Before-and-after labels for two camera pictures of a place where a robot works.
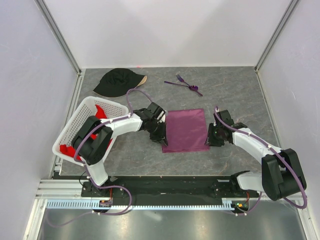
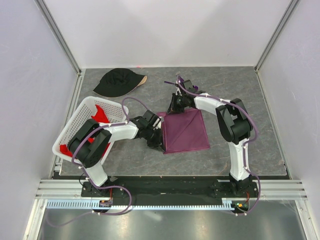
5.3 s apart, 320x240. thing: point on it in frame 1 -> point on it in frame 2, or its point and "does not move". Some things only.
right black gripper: [211, 141] -> [173, 105]
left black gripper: [161, 137] -> [159, 141]
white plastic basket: [86, 109] does not move
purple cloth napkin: [186, 130] does not move
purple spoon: [191, 87] does not move
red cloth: [69, 150] does not move
